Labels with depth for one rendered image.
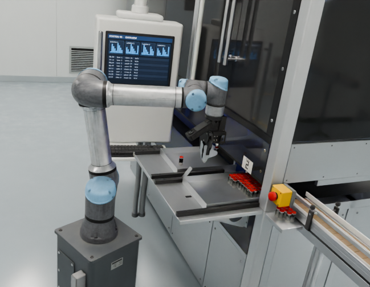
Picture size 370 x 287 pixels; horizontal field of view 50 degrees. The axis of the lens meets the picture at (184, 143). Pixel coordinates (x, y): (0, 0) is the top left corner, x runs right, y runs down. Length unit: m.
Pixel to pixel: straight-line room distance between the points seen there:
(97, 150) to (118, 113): 0.85
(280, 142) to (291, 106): 0.16
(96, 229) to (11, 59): 5.52
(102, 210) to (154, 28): 1.19
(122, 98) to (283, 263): 1.17
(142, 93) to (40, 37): 5.54
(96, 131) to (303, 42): 0.86
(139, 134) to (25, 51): 4.60
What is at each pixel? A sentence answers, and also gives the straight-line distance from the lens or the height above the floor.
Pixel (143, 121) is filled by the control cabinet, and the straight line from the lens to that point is 2.50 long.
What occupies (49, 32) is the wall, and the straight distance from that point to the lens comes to 6.89.
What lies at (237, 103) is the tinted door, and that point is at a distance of 1.98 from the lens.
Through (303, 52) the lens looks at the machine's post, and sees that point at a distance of 1.61.
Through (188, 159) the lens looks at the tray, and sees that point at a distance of 2.19.
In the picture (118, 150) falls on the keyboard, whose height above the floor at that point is 0.82.
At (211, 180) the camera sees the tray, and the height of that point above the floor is 0.88.
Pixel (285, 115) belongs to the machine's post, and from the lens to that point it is 1.66.
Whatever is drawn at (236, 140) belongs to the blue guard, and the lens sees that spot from 1.98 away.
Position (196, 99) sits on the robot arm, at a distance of 1.41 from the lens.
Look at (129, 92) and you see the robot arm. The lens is 1.42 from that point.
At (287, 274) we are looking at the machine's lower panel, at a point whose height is 0.49.
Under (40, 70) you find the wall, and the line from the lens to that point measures 7.00.
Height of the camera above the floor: 1.77
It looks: 22 degrees down
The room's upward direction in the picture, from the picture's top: 7 degrees clockwise
